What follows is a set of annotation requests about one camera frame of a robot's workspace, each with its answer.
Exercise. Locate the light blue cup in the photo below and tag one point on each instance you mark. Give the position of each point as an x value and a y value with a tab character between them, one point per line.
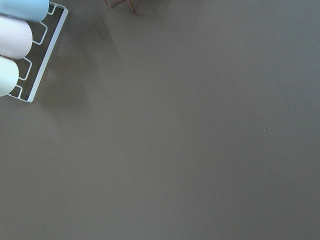
28	10

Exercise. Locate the white wire cup rack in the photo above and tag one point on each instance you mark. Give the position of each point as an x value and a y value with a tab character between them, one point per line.
32	67

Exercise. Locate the white cup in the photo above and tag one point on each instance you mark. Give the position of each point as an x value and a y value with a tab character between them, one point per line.
9	75

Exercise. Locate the light pink cup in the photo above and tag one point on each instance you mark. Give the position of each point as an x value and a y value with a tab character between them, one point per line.
16	37

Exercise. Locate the copper wire bottle rack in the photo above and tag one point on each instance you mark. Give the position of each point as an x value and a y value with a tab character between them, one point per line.
114	3

